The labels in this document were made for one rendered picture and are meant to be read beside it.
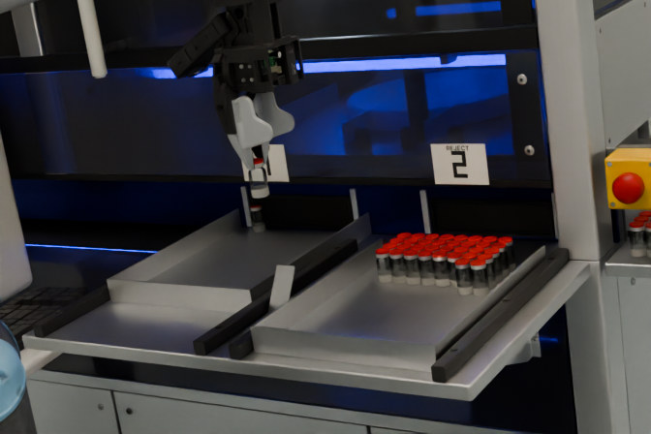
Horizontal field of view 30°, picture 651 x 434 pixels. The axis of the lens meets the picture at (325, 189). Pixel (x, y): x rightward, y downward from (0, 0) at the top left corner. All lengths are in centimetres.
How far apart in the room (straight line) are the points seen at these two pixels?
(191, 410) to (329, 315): 64
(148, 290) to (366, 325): 37
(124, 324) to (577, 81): 71
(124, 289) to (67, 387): 61
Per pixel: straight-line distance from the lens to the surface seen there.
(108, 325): 175
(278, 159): 190
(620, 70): 179
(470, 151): 173
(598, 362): 177
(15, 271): 223
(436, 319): 157
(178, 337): 165
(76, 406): 241
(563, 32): 164
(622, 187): 163
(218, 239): 203
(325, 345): 149
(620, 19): 179
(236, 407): 215
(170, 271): 192
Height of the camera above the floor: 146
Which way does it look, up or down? 15 degrees down
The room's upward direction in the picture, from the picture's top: 9 degrees counter-clockwise
